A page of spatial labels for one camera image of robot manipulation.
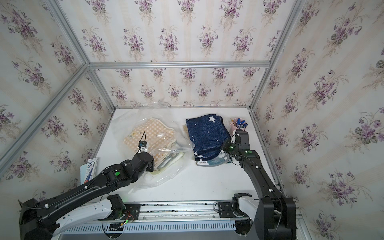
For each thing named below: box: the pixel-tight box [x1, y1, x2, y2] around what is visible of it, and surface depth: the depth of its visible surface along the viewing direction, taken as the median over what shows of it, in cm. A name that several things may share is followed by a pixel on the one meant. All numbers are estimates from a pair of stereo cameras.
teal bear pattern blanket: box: [196, 150, 230, 167], surface depth 88 cm
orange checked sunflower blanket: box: [124, 118, 184, 171], surface depth 97 cm
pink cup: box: [229, 118, 248, 136], surface depth 100 cm
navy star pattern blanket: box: [185, 114, 231, 161], surface depth 90 cm
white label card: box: [84, 157, 98, 184], surface depth 85 cm
